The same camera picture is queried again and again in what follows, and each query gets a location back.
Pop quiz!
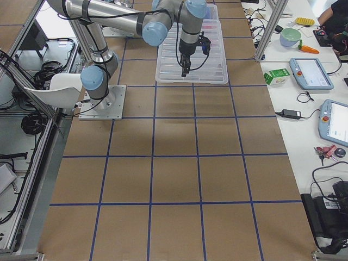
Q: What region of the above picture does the white plastic chair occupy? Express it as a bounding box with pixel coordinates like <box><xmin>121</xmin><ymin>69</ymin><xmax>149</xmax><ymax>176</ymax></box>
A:
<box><xmin>24</xmin><ymin>73</ymin><xmax>82</xmax><ymax>109</ymax></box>

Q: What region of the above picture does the toy carrot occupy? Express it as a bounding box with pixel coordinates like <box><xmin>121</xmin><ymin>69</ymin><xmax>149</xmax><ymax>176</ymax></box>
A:
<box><xmin>298</xmin><ymin>40</ymin><xmax>320</xmax><ymax>54</ymax></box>

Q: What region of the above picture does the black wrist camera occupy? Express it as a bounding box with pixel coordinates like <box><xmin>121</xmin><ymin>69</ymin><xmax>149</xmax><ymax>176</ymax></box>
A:
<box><xmin>198</xmin><ymin>32</ymin><xmax>211</xmax><ymax>55</ymax></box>

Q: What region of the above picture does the far teach pendant tablet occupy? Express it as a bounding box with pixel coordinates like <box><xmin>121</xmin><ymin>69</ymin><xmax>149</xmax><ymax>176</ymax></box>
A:
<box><xmin>289</xmin><ymin>58</ymin><xmax>334</xmax><ymax>90</ymax></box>

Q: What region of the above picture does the clear plastic box lid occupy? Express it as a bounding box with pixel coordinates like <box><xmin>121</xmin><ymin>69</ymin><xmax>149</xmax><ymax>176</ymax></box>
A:
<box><xmin>156</xmin><ymin>4</ymin><xmax>228</xmax><ymax>85</ymax></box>

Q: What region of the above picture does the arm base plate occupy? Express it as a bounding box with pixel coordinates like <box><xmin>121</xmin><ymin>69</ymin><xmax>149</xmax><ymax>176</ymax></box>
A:
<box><xmin>78</xmin><ymin>85</ymin><xmax>126</xmax><ymax>120</ymax></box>

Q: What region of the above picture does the black power adapter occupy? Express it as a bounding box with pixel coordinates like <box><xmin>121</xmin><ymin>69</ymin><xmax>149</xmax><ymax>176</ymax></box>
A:
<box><xmin>281</xmin><ymin>109</ymin><xmax>301</xmax><ymax>120</ymax></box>

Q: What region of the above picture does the green white carton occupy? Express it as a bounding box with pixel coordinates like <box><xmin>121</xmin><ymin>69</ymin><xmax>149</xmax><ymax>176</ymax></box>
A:
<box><xmin>264</xmin><ymin>68</ymin><xmax>290</xmax><ymax>85</ymax></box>

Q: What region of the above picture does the near teach pendant tablet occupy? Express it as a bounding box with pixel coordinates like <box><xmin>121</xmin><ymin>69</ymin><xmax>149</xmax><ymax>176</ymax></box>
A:
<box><xmin>318</xmin><ymin>100</ymin><xmax>348</xmax><ymax>147</ymax></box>

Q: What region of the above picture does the key bunch with pink tag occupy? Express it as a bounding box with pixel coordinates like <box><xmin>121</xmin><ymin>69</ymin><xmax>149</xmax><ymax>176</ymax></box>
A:
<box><xmin>314</xmin><ymin>145</ymin><xmax>338</xmax><ymax>166</ymax></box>

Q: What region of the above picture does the aluminium frame post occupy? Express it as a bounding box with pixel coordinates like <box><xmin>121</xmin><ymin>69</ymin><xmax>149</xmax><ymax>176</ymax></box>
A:
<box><xmin>254</xmin><ymin>0</ymin><xmax>288</xmax><ymax>61</ymax></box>

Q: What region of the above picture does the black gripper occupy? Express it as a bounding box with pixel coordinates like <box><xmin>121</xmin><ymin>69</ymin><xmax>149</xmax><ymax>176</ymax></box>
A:
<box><xmin>179</xmin><ymin>39</ymin><xmax>198</xmax><ymax>77</ymax></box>

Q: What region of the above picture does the green and blue bowl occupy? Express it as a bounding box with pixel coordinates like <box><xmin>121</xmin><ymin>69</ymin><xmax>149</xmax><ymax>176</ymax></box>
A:
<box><xmin>279</xmin><ymin>28</ymin><xmax>301</xmax><ymax>47</ymax></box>

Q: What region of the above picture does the teach pendant tablet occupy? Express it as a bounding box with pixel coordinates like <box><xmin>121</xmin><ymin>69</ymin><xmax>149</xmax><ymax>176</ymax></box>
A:
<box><xmin>318</xmin><ymin>100</ymin><xmax>348</xmax><ymax>147</ymax></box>
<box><xmin>289</xmin><ymin>58</ymin><xmax>334</xmax><ymax>90</ymax></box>

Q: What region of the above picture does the clear plastic storage box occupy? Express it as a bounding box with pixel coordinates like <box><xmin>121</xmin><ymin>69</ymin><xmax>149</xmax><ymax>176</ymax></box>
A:
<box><xmin>203</xmin><ymin>4</ymin><xmax>219</xmax><ymax>26</ymax></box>

